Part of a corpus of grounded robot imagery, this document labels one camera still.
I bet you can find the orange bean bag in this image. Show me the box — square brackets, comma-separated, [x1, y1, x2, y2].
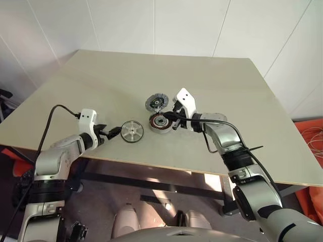
[294, 120, 323, 229]

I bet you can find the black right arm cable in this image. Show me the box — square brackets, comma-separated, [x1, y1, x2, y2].
[176, 116, 283, 207]

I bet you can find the black table frame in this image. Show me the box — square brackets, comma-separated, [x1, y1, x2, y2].
[72, 156, 312, 217]

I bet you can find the silver robot torso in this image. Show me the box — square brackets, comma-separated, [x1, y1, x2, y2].
[135, 221, 262, 242]

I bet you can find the black boxy waist device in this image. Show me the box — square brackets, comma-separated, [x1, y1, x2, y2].
[70, 220, 89, 242]

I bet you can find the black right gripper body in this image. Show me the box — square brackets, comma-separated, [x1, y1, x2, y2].
[172, 100, 189, 131]

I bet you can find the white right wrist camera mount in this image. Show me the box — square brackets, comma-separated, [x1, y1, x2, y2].
[175, 88, 197, 119]

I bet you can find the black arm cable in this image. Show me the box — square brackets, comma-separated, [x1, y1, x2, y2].
[176, 116, 283, 207]
[0, 104, 81, 240]

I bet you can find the black fuzzy bundle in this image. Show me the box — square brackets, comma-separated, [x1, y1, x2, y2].
[12, 169, 35, 205]

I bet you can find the beige rounded robot leg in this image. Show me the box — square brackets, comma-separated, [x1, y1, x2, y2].
[112, 203, 140, 239]

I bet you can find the orange cloth under table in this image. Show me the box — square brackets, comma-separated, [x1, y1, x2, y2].
[0, 148, 35, 178]

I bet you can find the silver spoked rotor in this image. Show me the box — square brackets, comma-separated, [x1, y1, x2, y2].
[120, 120, 145, 145]

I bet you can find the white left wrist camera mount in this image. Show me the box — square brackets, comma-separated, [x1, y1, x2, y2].
[75, 108, 98, 150]

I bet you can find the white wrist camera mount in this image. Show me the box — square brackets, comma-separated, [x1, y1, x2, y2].
[175, 88, 197, 119]
[75, 108, 98, 150]

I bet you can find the black stand by wall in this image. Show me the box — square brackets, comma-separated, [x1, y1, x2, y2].
[0, 88, 14, 123]

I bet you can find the motor housing with copper windings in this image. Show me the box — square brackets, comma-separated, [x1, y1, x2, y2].
[148, 112, 175, 135]

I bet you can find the round grey motor lid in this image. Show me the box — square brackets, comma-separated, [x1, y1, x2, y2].
[145, 92, 166, 112]

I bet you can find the white wire coil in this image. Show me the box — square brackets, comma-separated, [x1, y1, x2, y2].
[301, 126, 323, 162]

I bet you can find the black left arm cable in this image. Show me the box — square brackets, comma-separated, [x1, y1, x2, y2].
[0, 104, 81, 240]

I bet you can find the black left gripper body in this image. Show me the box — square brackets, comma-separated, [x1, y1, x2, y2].
[94, 123, 108, 146]

